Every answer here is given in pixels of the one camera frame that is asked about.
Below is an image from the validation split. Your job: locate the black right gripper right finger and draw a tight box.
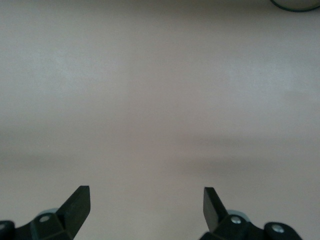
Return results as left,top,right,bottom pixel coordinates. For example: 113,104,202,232
199,186,266,240

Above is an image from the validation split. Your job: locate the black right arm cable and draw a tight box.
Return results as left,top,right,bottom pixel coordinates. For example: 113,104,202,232
269,0,320,13

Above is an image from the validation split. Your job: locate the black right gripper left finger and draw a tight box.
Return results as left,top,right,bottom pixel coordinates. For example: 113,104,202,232
13,185,91,240

